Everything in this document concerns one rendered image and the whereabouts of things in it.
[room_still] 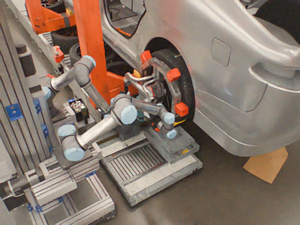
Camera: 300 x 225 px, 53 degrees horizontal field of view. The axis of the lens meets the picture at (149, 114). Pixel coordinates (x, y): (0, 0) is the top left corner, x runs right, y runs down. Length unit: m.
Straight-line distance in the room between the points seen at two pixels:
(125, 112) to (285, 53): 0.97
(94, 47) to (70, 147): 1.02
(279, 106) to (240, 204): 1.30
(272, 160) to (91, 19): 2.26
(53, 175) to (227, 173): 1.73
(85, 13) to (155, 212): 1.78
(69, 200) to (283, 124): 1.77
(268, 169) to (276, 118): 1.38
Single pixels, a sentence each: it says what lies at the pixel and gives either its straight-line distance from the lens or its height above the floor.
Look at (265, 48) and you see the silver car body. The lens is 1.80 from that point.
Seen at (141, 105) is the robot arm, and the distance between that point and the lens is 2.11.
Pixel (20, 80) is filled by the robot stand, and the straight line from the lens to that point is 1.94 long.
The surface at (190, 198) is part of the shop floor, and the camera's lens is 2.93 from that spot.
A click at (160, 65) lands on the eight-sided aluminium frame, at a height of 1.10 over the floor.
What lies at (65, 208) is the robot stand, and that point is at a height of 0.23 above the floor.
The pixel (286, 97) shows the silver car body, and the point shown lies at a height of 1.35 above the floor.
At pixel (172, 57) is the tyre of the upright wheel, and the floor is 1.18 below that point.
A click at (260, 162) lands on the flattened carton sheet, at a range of 3.35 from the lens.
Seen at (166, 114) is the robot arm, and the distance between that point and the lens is 2.16.
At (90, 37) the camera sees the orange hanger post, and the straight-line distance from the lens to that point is 2.59.
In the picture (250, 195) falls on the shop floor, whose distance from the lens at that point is 3.07.
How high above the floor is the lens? 2.42
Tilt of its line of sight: 41 degrees down
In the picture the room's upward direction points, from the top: straight up
